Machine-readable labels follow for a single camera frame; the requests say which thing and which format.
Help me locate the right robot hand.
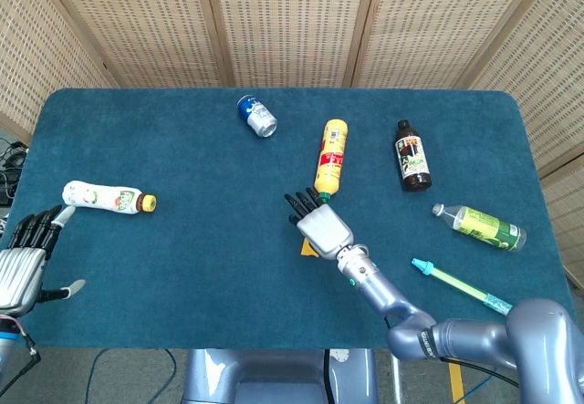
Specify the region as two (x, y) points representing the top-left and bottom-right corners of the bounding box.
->
(284, 187), (355, 260)

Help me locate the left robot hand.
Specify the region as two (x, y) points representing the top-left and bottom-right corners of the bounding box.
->
(0, 204), (87, 310)

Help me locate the yellow squeeze bottle green cap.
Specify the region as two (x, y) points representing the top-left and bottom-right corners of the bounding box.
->
(313, 118), (349, 203)

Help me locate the white bottle yellow cap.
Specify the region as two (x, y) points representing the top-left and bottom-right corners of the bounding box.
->
(61, 180), (158, 216)

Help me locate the dark brown glass bottle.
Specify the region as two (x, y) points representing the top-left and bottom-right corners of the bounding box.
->
(394, 119), (433, 192)

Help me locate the blue white drink can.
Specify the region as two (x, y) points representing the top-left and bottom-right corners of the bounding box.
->
(236, 94), (278, 139)

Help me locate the blue table cloth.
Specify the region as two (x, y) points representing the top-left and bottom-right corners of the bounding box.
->
(1, 87), (578, 351)

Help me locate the cyan green water squirter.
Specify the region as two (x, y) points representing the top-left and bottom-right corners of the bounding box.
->
(411, 257), (514, 316)

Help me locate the robot torso base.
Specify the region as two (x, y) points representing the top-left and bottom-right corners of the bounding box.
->
(181, 347), (381, 404)

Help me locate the clear bottle green label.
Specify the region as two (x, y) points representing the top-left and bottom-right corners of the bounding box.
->
(432, 202), (528, 253)

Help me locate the bamboo folding screen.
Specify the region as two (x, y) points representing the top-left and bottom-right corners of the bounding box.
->
(0, 0), (584, 291)

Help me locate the black cables bundle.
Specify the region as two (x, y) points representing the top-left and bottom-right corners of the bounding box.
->
(0, 137), (29, 207)

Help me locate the blue floor cable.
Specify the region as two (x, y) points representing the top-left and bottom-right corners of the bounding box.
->
(84, 347), (178, 404)

